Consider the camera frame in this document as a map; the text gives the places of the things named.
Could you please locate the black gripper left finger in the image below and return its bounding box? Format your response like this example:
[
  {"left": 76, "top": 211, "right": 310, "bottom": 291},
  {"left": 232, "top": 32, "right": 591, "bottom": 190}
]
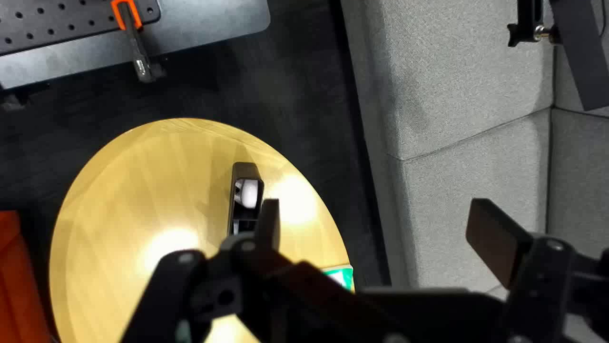
[{"left": 121, "top": 197, "right": 300, "bottom": 343}]

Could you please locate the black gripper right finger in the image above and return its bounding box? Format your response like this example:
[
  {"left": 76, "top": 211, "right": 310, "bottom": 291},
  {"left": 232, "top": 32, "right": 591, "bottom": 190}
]
[{"left": 464, "top": 196, "right": 609, "bottom": 343}]

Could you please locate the black slotted cutlery holder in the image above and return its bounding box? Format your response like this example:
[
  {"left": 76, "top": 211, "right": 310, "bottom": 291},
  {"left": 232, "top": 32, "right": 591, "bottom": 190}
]
[{"left": 228, "top": 159, "right": 266, "bottom": 236}]

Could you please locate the green printed card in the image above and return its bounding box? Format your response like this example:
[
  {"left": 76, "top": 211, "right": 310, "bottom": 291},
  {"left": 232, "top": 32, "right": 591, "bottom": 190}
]
[{"left": 325, "top": 264, "right": 355, "bottom": 293}]

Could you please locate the red floor mat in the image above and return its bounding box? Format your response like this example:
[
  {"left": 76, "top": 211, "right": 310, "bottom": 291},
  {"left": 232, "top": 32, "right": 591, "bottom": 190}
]
[{"left": 0, "top": 209, "right": 51, "bottom": 343}]

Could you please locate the black perforated breadboard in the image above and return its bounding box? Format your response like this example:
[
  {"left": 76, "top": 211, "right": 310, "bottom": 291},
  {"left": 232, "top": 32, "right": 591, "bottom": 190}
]
[{"left": 0, "top": 0, "right": 161, "bottom": 56}]

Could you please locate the black camera stand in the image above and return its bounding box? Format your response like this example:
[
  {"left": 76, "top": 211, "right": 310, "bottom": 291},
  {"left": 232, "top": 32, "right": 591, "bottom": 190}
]
[{"left": 506, "top": 0, "right": 609, "bottom": 114}]

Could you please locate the orange handled bar clamp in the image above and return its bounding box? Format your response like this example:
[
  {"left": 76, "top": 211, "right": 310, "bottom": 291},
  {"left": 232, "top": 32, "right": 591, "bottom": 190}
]
[{"left": 108, "top": 0, "right": 167, "bottom": 85}]

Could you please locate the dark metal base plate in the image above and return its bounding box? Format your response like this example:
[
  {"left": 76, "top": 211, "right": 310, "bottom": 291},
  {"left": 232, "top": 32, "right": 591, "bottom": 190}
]
[{"left": 0, "top": 0, "right": 272, "bottom": 91}]

